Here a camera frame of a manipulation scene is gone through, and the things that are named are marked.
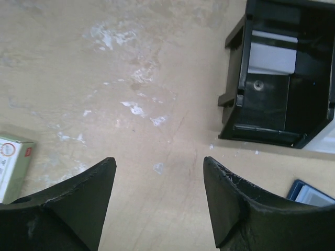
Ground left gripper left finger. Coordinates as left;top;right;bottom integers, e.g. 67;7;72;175
1;157;116;250

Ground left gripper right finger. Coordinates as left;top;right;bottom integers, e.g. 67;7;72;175
203;157;334;250

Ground blue leather card holder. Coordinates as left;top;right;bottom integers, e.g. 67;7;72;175
286;179;334;207

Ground silver grey credit card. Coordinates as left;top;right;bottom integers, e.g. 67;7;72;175
295;185;334;207

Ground white card in tray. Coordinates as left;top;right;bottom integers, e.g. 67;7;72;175
248;30;298;75

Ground black left tray compartment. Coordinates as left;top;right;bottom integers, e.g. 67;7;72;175
218;1;334;149

